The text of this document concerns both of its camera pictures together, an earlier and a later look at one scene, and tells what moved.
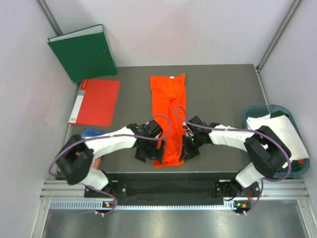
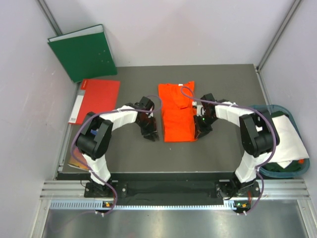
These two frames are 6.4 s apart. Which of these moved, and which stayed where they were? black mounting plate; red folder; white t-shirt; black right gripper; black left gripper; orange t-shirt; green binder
Moved: black right gripper; orange t-shirt; black left gripper
Stayed: red folder; white t-shirt; black mounting plate; green binder
